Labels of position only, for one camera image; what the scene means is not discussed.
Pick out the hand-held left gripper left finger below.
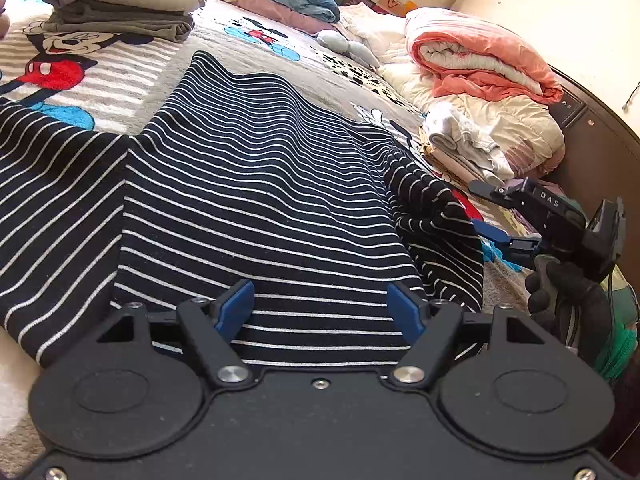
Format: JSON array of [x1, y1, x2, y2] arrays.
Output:
[[97, 280, 255, 389]]

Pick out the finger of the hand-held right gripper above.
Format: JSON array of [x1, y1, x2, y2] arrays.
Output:
[[471, 220, 541, 267], [467, 179, 538, 206]]

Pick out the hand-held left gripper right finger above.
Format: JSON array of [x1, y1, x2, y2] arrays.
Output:
[[386, 282, 543, 388]]

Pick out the black white striped garment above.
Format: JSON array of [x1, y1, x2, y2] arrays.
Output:
[[0, 50, 486, 368]]

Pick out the person's right forearm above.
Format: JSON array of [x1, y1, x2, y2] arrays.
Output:
[[592, 322, 640, 382]]

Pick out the white folded clothes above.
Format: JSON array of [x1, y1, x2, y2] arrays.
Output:
[[424, 102, 517, 187]]

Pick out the stack of folded grey clothes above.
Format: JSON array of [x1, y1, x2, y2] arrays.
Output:
[[40, 0, 211, 44]]

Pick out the person's right hand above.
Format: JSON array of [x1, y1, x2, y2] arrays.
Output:
[[526, 256, 613, 366]]

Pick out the tan folded garment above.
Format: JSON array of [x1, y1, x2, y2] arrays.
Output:
[[419, 127, 501, 187]]

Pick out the cream comforter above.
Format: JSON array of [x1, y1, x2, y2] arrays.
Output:
[[382, 62, 567, 177]]

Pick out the dark wooden headboard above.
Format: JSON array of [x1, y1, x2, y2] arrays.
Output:
[[547, 62, 640, 311]]

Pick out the coral pink comforter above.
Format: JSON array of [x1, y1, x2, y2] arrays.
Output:
[[404, 7, 565, 107]]

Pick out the white quilt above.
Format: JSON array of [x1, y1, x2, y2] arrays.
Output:
[[340, 2, 417, 66]]

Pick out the light blue plush toy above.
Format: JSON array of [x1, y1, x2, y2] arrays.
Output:
[[317, 29, 382, 69]]

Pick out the cartoon mouse printed blanket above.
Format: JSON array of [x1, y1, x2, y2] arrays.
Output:
[[0, 0, 533, 476]]

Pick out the pink folded quilt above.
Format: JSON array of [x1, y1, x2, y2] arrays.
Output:
[[205, 0, 342, 37]]

